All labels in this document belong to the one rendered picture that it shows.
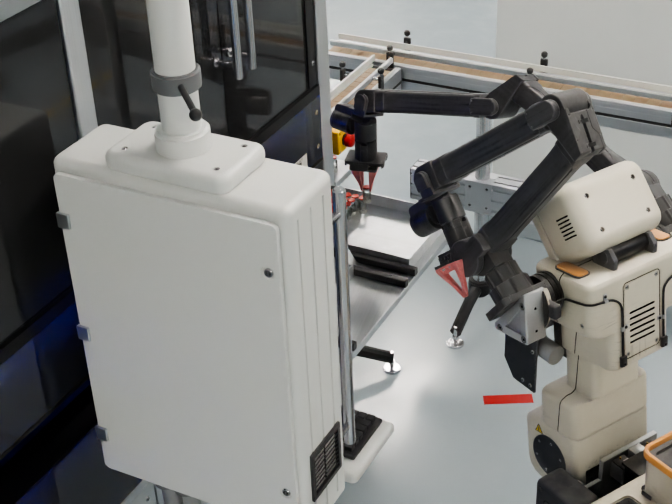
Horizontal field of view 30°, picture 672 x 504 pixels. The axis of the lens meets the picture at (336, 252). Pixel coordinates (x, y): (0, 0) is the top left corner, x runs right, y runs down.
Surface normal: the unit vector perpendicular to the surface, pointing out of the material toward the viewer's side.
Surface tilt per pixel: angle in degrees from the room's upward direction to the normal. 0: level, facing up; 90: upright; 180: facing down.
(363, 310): 0
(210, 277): 90
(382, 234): 0
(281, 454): 90
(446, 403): 0
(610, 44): 90
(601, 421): 82
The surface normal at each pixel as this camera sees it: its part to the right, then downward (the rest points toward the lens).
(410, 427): -0.04, -0.85
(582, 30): -0.46, 0.49
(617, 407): 0.55, 0.30
